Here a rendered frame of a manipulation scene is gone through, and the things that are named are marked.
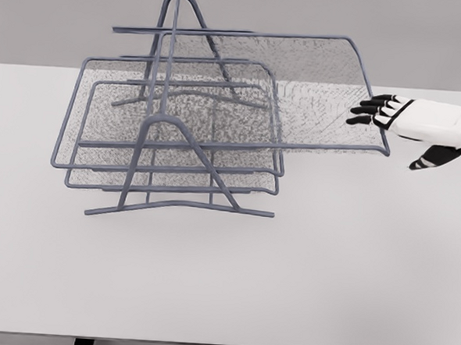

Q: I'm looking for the large grey mesh tray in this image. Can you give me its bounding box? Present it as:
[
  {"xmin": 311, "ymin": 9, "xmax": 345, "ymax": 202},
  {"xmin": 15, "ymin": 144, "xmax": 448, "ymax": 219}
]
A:
[{"xmin": 77, "ymin": 17, "xmax": 399, "ymax": 166}]

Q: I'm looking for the medium grey mesh tray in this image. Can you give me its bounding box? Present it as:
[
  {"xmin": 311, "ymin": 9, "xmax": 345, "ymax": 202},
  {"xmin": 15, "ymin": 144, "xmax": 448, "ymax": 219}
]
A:
[{"xmin": 49, "ymin": 48, "xmax": 293, "ymax": 183}]

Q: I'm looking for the small grey mesh tray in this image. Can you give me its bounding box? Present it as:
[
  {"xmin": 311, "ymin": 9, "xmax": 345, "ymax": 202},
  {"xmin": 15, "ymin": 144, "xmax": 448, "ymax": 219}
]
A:
[{"xmin": 62, "ymin": 76, "xmax": 288, "ymax": 202}]

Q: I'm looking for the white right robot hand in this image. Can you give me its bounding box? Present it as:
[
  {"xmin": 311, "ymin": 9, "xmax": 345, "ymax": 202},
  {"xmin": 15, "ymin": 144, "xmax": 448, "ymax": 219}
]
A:
[{"xmin": 343, "ymin": 91, "xmax": 461, "ymax": 175}]

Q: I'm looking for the grey wire rack frame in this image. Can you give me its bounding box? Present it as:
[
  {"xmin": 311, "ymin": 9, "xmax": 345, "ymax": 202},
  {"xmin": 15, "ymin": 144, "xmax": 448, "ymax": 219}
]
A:
[{"xmin": 83, "ymin": 0, "xmax": 290, "ymax": 229}]

